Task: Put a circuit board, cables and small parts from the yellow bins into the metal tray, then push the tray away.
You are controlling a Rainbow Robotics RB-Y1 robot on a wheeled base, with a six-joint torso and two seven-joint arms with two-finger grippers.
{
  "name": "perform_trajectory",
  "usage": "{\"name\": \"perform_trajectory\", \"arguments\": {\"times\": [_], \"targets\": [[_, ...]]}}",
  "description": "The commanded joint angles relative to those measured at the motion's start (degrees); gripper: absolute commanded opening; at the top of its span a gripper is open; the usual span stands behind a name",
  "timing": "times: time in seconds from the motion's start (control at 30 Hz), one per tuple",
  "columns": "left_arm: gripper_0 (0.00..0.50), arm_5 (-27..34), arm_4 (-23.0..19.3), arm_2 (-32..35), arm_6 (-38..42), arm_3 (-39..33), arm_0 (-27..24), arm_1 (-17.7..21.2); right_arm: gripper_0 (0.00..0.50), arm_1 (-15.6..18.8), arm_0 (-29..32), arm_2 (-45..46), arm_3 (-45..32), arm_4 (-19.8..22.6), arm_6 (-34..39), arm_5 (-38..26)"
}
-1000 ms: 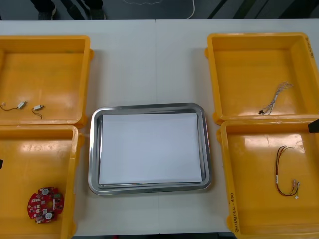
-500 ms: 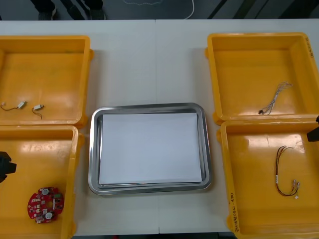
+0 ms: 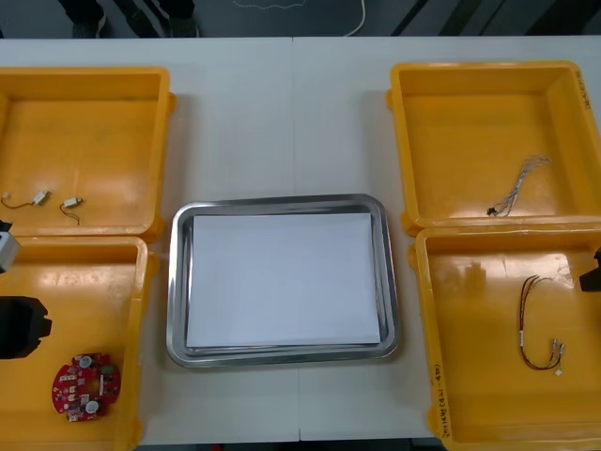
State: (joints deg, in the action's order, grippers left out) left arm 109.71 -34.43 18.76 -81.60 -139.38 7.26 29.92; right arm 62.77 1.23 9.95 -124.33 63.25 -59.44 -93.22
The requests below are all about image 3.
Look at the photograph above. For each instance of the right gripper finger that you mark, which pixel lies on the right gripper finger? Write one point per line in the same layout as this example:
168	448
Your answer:
592	281

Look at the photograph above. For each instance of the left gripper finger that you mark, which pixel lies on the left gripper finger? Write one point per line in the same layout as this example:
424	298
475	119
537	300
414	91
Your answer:
23	329

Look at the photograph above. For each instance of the round red circuit board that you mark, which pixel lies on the round red circuit board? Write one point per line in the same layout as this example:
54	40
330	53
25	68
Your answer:
82	390

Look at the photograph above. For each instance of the red black green-yellow harness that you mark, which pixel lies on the red black green-yellow harness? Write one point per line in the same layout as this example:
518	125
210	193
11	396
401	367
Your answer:
522	336

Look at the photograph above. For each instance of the silver-grey black left arm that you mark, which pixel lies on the silver-grey black left arm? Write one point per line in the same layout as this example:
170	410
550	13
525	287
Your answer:
7	248

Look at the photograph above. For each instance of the yellow-orange plastic bin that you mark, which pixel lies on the yellow-orange plastic bin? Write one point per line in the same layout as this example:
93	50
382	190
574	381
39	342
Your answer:
94	291
483	385
469	141
94	141

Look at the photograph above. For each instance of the steel tray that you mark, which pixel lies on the steel tray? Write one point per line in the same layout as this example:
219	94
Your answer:
174	282

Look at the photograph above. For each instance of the white paper sheet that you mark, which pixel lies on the white paper sheet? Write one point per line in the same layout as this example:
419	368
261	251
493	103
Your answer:
282	282

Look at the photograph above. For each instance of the person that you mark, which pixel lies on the person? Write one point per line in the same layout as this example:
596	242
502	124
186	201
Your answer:
89	26

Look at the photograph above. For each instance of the black floor mat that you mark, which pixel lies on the black floor mat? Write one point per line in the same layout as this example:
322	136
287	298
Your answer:
282	21

